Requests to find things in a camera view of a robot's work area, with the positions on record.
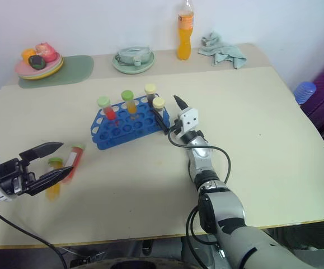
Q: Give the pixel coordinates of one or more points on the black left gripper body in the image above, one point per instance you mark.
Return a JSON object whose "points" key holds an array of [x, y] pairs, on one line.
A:
{"points": [[12, 176]]}

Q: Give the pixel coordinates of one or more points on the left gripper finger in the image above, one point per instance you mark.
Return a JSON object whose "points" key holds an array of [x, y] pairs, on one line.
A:
{"points": [[42, 150], [52, 178]]}

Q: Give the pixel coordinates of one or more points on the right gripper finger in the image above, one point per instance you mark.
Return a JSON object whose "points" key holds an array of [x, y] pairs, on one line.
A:
{"points": [[161, 123], [182, 104]]}

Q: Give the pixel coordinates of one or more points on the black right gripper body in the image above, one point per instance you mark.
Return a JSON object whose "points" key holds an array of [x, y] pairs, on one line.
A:
{"points": [[177, 129]]}

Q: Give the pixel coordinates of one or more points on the orange test tube green cap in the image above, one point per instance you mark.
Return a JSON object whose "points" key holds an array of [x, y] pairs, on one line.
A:
{"points": [[131, 106], [54, 192]]}

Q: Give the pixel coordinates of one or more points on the dark test tube cream cap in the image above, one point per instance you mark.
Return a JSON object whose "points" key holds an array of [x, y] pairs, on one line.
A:
{"points": [[150, 96], [159, 103]]}

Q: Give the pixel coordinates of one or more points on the red test tube green cap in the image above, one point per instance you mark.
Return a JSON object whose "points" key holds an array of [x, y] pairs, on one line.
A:
{"points": [[76, 161], [108, 111]]}

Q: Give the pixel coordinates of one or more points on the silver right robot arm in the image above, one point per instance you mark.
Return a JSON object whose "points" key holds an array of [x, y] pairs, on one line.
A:
{"points": [[223, 207]]}

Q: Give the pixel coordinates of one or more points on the blue test tube rack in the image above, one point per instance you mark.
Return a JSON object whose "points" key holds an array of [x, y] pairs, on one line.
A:
{"points": [[128, 131]]}

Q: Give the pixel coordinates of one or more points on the large beige table mat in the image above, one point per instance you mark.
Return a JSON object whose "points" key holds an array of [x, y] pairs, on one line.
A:
{"points": [[150, 182]]}

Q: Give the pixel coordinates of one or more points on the pale green plate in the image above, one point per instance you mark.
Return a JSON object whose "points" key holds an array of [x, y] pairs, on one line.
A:
{"points": [[133, 68]]}

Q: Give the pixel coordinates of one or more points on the orange soda bottle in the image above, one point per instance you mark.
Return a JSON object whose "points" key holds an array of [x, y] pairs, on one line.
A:
{"points": [[184, 42]]}

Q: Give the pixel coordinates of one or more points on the crumpled grey-green cloth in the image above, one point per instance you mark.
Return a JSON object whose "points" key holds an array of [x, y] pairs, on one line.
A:
{"points": [[223, 51]]}

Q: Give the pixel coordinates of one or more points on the pale green folded pouch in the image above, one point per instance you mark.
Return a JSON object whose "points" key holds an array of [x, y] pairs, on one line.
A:
{"points": [[132, 54]]}

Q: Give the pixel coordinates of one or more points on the stack of pastel plates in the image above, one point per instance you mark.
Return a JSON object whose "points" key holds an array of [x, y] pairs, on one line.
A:
{"points": [[42, 71]]}

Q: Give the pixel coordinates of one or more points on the green placemat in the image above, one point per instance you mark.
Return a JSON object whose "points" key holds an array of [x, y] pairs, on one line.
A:
{"points": [[77, 70]]}

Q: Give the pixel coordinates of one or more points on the dark green avocado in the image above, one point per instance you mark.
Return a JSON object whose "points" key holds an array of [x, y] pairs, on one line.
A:
{"points": [[37, 62]]}

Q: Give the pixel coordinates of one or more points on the orange fruit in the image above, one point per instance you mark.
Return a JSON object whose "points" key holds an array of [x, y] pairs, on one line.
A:
{"points": [[27, 53]]}

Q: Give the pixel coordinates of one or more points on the pink wrapped fruit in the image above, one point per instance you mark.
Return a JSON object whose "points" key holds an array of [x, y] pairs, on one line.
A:
{"points": [[47, 51]]}

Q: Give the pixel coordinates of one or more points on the blue bottle cap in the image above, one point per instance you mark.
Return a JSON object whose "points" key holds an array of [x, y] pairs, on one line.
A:
{"points": [[304, 92]]}

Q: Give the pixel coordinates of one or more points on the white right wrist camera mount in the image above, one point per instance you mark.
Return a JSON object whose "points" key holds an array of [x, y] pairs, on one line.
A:
{"points": [[190, 119]]}

